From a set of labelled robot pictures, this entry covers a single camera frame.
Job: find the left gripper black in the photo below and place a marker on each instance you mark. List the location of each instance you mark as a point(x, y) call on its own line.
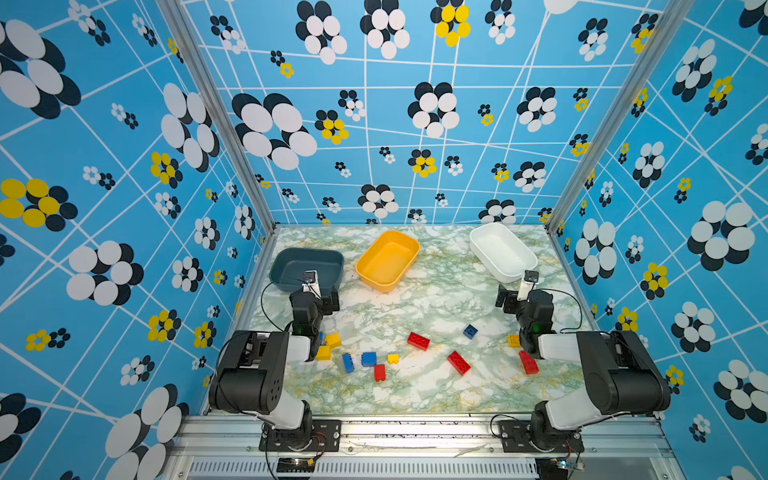
point(327, 301)

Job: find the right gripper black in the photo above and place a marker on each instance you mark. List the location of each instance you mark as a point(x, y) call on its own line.
point(508, 303)

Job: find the dark teal plastic bin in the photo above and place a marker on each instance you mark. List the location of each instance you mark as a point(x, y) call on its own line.
point(290, 264)

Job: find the small blue lego brick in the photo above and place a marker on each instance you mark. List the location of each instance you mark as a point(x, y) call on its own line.
point(470, 331)

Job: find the white plastic bin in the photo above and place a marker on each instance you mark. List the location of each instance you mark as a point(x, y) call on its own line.
point(503, 254)

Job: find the yellow plastic bin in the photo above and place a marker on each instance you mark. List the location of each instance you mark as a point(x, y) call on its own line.
point(387, 260)

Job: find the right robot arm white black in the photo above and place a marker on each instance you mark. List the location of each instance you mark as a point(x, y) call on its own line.
point(619, 376)

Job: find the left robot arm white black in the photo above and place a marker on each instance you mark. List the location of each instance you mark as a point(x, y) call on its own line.
point(250, 372)

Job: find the blue lego brick narrow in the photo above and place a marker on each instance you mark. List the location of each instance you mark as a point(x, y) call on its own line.
point(348, 363)

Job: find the blue lego brick square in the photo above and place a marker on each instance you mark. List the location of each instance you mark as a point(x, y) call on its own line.
point(369, 359)

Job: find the red lego brick long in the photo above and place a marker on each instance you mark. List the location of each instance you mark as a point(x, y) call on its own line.
point(458, 363)

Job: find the small red lego brick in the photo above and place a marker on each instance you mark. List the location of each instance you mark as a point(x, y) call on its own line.
point(380, 373)

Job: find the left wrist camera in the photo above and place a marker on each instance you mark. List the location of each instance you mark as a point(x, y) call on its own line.
point(310, 282)

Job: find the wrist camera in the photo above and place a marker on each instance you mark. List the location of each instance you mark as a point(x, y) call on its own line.
point(310, 282)
point(527, 284)

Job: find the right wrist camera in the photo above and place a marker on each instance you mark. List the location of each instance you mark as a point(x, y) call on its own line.
point(527, 284)

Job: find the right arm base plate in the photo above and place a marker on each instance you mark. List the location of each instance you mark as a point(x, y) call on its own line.
point(519, 436)

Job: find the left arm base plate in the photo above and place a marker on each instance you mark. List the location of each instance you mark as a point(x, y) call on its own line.
point(323, 435)

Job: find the aluminium front rail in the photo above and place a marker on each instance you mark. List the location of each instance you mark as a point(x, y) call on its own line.
point(462, 446)

